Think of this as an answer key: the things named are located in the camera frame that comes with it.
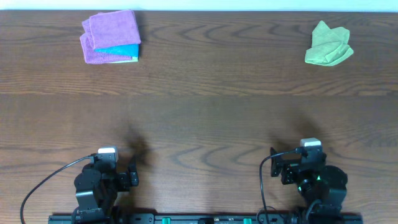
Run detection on purple microfiber cloth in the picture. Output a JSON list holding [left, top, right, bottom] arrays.
[[82, 10, 141, 49]]

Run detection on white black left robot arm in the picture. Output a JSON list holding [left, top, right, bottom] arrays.
[[71, 152, 139, 223]]

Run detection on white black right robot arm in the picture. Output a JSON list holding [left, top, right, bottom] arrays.
[[270, 146, 348, 222]]

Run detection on purple folded cloth under blue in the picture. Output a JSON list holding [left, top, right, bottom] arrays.
[[80, 33, 136, 64]]

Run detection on green microfiber cloth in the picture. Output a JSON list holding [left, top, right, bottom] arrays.
[[305, 21, 354, 67]]

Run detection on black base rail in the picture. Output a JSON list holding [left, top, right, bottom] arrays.
[[48, 212, 363, 224]]

